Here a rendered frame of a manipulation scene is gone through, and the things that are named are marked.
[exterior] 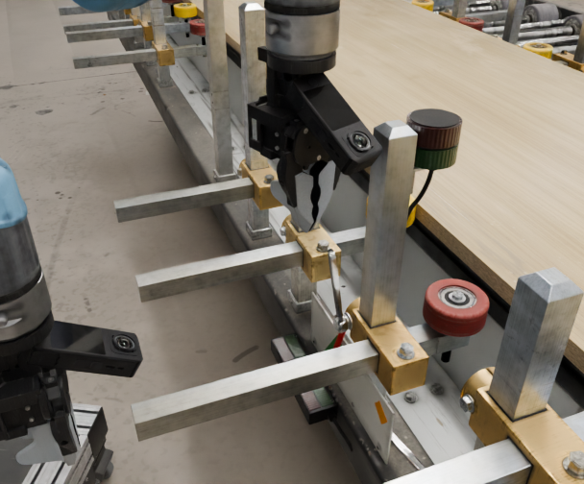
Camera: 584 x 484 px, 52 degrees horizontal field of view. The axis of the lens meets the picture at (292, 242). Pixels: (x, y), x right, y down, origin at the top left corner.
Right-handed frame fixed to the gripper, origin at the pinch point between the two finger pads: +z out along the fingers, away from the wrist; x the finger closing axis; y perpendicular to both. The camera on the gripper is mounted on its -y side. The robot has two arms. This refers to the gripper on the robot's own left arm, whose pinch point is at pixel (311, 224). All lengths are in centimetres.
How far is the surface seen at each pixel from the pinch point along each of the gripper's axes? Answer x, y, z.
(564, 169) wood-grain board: -59, -3, 11
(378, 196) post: -4.4, -6.2, -4.8
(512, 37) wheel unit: -146, 60, 16
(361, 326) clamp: -3.7, -5.8, 14.3
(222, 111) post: -32, 64, 13
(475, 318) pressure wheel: -12.2, -16.7, 10.7
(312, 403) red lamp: -0.3, -0.7, 30.8
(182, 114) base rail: -47, 108, 31
